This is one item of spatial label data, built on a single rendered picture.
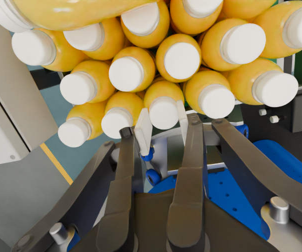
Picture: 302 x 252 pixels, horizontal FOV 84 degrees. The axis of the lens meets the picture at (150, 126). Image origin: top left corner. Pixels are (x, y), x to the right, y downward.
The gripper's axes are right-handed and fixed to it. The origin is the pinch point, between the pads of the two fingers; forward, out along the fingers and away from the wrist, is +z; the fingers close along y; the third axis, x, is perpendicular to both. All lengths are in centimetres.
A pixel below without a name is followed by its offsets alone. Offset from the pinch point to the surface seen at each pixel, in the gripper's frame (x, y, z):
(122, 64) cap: 7.3, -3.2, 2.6
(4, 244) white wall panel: -165, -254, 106
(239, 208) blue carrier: -18.7, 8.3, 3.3
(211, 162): -10.7, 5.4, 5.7
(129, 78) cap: 5.6, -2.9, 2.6
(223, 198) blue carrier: -18.7, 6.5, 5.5
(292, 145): -76, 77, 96
